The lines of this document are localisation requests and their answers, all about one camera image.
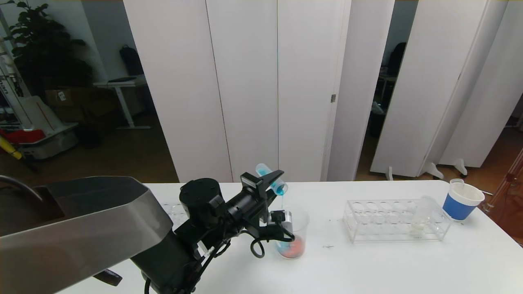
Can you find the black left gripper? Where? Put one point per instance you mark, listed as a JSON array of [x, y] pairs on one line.
[[250, 182]]

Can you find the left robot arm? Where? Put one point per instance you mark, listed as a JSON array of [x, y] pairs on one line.
[[102, 228]]

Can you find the blue white paper cup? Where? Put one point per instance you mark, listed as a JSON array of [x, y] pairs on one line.
[[457, 206]]

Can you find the clear plastic test tube rack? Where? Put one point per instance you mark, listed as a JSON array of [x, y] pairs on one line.
[[176, 210], [388, 228]]

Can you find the test tube with red liquid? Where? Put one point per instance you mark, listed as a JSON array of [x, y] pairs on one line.
[[456, 184]]

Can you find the black backpack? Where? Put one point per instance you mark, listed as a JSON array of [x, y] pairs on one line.
[[130, 61]]

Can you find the test tube with blue liquid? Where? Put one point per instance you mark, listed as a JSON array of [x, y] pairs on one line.
[[280, 188]]

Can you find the test tube with pale liquid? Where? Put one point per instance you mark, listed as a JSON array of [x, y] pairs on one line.
[[417, 228]]

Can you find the white folding partition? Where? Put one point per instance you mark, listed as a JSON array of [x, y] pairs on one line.
[[245, 81], [429, 81]]

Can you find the brown cardboard box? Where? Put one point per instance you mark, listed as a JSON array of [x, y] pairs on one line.
[[61, 98]]

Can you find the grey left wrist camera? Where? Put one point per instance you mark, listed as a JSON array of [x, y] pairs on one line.
[[284, 218]]

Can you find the red box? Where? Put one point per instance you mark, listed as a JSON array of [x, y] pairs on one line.
[[22, 136]]

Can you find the white machine base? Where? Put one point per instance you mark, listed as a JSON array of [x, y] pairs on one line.
[[41, 118]]

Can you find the white standing desk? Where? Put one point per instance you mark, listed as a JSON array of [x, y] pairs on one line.
[[118, 83]]

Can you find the dark green potted plant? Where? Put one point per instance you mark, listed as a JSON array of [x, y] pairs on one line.
[[41, 53]]

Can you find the black office chair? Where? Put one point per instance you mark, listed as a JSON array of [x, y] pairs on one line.
[[395, 57]]

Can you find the clear glass beaker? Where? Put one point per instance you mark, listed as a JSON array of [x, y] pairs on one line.
[[298, 247]]

